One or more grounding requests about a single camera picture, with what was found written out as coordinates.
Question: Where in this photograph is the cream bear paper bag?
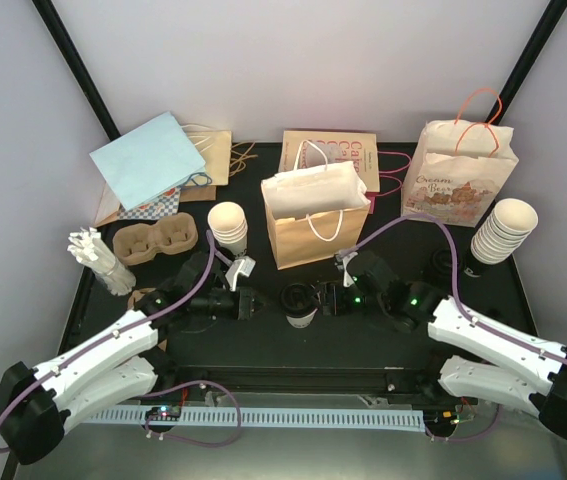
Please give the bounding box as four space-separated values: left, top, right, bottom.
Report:
401 98 519 227

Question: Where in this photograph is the pulp carrier near front edge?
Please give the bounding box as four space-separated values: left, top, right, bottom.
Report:
127 288 167 352

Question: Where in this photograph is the kraft bag with white handles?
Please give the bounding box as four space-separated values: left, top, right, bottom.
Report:
261 157 371 270

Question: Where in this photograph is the small circuit board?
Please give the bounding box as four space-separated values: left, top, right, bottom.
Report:
145 405 181 421
423 406 477 427

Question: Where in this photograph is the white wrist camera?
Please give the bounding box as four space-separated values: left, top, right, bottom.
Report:
225 256 256 292
335 249 358 288

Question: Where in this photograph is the left black frame post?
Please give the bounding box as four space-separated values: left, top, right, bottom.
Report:
32 0 121 140

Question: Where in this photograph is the light blue paper bag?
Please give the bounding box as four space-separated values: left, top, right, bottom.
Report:
90 112 205 210

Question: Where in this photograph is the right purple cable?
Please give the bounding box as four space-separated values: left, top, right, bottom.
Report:
337 214 567 384

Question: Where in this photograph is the black front rail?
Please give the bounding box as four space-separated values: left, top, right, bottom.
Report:
174 366 444 403

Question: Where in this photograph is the front purple cable loop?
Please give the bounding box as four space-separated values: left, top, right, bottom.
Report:
137 380 243 446

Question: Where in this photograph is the black frame post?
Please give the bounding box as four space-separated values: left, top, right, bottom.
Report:
32 0 121 140
486 0 567 125

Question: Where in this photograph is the single white paper cup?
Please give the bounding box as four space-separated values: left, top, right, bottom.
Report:
286 309 317 329

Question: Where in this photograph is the two-cup pulp carrier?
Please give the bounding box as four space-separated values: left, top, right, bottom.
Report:
112 212 198 266

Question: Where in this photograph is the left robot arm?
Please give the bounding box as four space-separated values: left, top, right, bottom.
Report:
0 253 258 465

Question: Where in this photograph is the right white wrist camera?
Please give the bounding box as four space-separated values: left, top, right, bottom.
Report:
335 249 358 288

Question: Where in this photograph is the small circuit board right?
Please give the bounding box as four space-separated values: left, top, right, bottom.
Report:
423 406 477 427

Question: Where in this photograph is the right stack of paper cups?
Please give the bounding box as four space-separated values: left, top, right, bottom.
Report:
470 198 539 265

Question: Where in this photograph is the light blue cable duct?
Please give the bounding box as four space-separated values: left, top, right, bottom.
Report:
86 405 425 433

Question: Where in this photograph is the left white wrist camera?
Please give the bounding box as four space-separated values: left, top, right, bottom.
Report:
225 256 256 292

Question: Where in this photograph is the right black frame post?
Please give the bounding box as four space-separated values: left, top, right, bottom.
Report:
486 0 567 125

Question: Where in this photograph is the yellow flat paper bag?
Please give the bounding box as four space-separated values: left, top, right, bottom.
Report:
182 124 232 186

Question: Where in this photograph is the pink cakes paper bag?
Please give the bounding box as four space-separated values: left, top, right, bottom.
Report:
278 130 411 202

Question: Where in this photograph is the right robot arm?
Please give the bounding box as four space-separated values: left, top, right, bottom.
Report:
335 249 567 440

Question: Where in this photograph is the small circuit board left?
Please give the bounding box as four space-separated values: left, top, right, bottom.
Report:
145 405 181 421

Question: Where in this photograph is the stack of paper cups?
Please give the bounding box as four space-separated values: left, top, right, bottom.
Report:
470 198 539 265
207 202 248 257

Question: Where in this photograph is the left stack of paper cups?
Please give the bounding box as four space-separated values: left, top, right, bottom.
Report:
207 202 248 257

